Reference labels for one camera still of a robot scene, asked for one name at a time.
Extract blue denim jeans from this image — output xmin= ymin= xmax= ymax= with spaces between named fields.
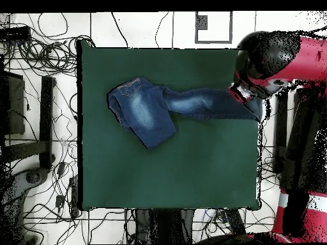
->
xmin=106 ymin=77 xmax=264 ymax=151

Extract black stand base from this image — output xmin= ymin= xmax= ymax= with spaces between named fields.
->
xmin=3 ymin=75 xmax=56 ymax=170
xmin=273 ymin=87 xmax=289 ymax=175

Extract dark green table cloth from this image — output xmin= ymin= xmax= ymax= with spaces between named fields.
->
xmin=76 ymin=39 xmax=268 ymax=211

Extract black power strip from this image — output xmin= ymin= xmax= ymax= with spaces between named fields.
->
xmin=223 ymin=208 xmax=247 ymax=235
xmin=68 ymin=177 xmax=79 ymax=218
xmin=0 ymin=26 xmax=32 ymax=41

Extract grey wheeled chair base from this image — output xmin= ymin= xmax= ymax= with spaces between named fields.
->
xmin=0 ymin=167 xmax=50 ymax=244

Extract black box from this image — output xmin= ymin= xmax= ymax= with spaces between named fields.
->
xmin=0 ymin=70 xmax=26 ymax=136

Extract grey square floor frame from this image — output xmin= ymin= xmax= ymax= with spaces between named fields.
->
xmin=194 ymin=11 xmax=234 ymax=45

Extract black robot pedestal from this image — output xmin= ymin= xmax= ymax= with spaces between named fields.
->
xmin=135 ymin=208 xmax=195 ymax=244

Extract black cable tangle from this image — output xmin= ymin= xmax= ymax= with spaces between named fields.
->
xmin=2 ymin=12 xmax=94 ymax=77

